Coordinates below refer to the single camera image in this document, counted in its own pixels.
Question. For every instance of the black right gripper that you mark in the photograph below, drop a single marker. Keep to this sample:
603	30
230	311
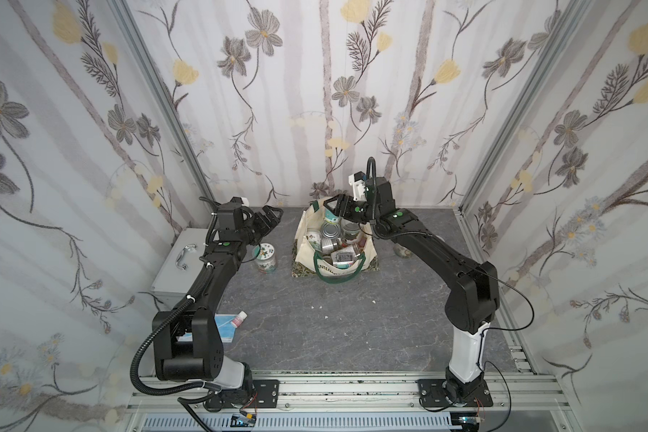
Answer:
350	205

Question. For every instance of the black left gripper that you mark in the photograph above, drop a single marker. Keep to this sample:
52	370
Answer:
260	223

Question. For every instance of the white cartoon label seed jar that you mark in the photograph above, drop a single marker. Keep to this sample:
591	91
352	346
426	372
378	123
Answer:
265	258

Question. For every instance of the clear purple label seed jar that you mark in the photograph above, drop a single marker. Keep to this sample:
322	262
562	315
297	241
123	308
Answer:
402	252

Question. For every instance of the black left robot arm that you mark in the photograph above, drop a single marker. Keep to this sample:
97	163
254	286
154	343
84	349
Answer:
184	350

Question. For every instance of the teal label seed jar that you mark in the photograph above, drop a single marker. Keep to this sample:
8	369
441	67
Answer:
330	217

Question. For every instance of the cream canvas tote bag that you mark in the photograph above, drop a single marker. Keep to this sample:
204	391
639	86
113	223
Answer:
308	231

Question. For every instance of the grey label seed jar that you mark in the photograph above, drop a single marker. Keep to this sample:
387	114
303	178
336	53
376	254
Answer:
346	257

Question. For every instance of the small white pink tube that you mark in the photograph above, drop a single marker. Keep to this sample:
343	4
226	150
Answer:
238	320

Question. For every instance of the grey metal case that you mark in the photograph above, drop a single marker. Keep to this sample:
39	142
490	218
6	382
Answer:
180	269

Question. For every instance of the blue face mask pack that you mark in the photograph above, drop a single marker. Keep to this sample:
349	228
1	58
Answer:
227	325

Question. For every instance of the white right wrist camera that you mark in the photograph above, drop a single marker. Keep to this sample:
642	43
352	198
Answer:
358	186

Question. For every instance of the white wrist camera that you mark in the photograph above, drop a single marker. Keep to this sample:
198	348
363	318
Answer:
358	186
243	201

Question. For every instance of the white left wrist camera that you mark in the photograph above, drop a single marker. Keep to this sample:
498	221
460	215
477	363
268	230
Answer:
243	201

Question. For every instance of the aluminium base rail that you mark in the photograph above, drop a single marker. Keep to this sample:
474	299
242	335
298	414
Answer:
371	402

